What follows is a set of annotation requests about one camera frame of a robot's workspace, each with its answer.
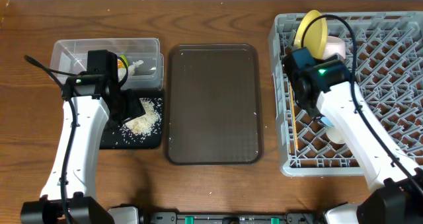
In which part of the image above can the wooden chopstick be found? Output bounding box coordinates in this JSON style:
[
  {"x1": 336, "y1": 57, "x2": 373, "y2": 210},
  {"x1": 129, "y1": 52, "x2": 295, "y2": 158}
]
[
  {"x1": 288, "y1": 85, "x2": 295, "y2": 155},
  {"x1": 289, "y1": 87, "x2": 298, "y2": 151}
]

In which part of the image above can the rice food waste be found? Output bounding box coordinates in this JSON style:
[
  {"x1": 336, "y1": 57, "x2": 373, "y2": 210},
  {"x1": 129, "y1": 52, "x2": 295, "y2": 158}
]
[{"x1": 119, "y1": 97, "x2": 163, "y2": 149}]

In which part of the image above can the yellow plate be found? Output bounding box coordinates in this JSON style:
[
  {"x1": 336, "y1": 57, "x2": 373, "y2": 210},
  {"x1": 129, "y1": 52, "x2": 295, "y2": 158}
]
[{"x1": 293, "y1": 10, "x2": 328, "y2": 59}]

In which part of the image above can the pandan cake wrapper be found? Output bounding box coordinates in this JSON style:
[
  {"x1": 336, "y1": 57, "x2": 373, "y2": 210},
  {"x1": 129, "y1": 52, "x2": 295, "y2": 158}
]
[{"x1": 117, "y1": 55, "x2": 128, "y2": 69}]

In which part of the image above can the pink white bowl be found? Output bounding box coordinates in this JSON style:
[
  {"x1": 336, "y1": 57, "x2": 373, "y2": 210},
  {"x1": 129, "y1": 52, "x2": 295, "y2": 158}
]
[{"x1": 322, "y1": 36, "x2": 346, "y2": 61}]

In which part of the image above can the light blue bowl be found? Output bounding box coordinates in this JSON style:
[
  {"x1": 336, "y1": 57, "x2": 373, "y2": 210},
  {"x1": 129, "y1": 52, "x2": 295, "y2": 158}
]
[{"x1": 320, "y1": 116, "x2": 334, "y2": 128}]

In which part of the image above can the pale green cup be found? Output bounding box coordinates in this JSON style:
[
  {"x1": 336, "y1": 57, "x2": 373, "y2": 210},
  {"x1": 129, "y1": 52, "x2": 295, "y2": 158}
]
[{"x1": 326, "y1": 127, "x2": 345, "y2": 144}]

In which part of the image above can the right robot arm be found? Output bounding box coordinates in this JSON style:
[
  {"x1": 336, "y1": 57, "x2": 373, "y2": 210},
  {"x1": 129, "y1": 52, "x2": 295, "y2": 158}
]
[{"x1": 284, "y1": 55, "x2": 422, "y2": 223}]

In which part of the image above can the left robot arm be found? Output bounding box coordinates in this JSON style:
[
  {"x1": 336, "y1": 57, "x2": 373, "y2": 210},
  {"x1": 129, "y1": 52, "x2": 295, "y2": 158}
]
[{"x1": 20, "y1": 75, "x2": 145, "y2": 223}]

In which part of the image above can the grey dishwasher rack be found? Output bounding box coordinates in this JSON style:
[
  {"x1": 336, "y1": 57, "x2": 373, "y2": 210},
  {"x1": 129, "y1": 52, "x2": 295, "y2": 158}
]
[{"x1": 268, "y1": 11, "x2": 422, "y2": 177}]

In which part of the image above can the black tray bin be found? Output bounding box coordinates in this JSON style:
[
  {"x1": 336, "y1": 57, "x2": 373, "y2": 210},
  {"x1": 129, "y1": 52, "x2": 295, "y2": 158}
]
[{"x1": 100, "y1": 90, "x2": 165, "y2": 149}]

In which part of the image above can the clear plastic bin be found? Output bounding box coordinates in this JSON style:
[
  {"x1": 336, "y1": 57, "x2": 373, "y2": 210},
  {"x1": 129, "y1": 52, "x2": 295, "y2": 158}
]
[{"x1": 50, "y1": 38, "x2": 164, "y2": 91}]

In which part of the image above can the brown serving tray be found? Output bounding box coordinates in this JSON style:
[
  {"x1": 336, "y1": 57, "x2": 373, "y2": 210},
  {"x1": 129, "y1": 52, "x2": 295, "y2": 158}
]
[{"x1": 165, "y1": 44, "x2": 263, "y2": 166}]

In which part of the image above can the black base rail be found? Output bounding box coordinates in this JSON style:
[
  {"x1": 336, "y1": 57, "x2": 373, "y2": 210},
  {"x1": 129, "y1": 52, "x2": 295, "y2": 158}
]
[{"x1": 139, "y1": 209, "x2": 327, "y2": 224}]

